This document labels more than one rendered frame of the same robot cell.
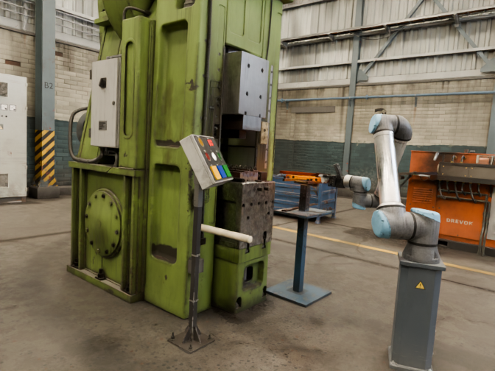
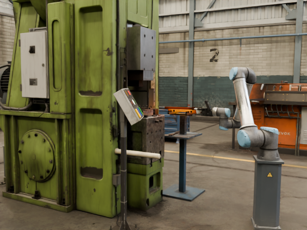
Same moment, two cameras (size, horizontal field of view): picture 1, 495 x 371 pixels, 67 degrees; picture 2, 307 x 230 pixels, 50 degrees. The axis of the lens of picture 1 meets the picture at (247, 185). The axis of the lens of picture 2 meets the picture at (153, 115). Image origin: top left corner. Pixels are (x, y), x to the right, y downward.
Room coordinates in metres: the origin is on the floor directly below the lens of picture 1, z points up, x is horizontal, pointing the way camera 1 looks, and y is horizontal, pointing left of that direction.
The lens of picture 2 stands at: (-0.60, 0.49, 1.25)
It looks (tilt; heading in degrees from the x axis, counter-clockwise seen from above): 6 degrees down; 350
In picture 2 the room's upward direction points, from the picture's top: straight up
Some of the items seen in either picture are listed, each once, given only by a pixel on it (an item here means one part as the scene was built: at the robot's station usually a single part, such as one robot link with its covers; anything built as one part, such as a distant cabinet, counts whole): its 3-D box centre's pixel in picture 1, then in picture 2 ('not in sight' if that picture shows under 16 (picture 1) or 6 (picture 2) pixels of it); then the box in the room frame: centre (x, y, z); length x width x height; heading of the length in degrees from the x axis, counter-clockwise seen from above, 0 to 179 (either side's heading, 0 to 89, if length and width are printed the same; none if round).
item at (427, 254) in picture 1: (421, 249); (268, 152); (2.01, -0.97, 0.65); 0.19 x 0.19 x 0.10
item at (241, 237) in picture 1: (222, 232); (137, 154); (2.26, 0.14, 0.62); 0.44 x 0.05 x 0.05; 52
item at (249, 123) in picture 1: (229, 123); (129, 75); (2.72, 0.16, 1.32); 0.42 x 0.20 x 0.10; 52
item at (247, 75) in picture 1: (235, 88); (132, 50); (2.75, 0.13, 1.56); 0.42 x 0.39 x 0.40; 52
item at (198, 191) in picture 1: (195, 251); (123, 167); (2.10, 0.27, 0.54); 0.04 x 0.04 x 1.08; 52
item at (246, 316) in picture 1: (246, 309); (151, 207); (2.56, -0.04, 0.01); 0.58 x 0.39 x 0.01; 142
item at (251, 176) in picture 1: (226, 173); (129, 111); (2.72, 0.16, 0.96); 0.42 x 0.20 x 0.09; 52
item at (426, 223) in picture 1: (422, 225); (267, 137); (2.01, -0.96, 0.79); 0.17 x 0.15 x 0.18; 93
